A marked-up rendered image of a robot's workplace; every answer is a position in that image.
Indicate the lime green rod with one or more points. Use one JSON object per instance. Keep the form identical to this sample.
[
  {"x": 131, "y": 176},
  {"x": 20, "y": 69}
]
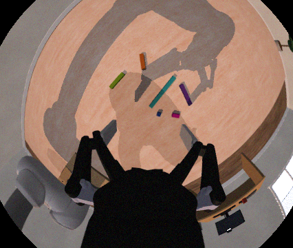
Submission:
[{"x": 115, "y": 82}]

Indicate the turquoise rod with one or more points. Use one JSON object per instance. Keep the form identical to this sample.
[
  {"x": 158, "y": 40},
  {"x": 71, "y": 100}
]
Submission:
[{"x": 156, "y": 99}]

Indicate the purple rod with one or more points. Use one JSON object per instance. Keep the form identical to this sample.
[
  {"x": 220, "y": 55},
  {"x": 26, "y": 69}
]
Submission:
[{"x": 186, "y": 96}]

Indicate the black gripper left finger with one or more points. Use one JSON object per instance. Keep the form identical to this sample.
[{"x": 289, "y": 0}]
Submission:
[{"x": 79, "y": 187}]

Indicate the orange rod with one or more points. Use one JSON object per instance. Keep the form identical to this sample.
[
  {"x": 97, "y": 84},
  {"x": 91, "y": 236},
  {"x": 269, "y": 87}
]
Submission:
[{"x": 142, "y": 61}]

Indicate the small magenta block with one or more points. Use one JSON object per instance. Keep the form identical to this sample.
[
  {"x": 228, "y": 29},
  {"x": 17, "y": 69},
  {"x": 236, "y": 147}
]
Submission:
[{"x": 175, "y": 115}]

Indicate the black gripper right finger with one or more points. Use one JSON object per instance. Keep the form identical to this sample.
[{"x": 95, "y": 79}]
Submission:
[{"x": 211, "y": 193}]

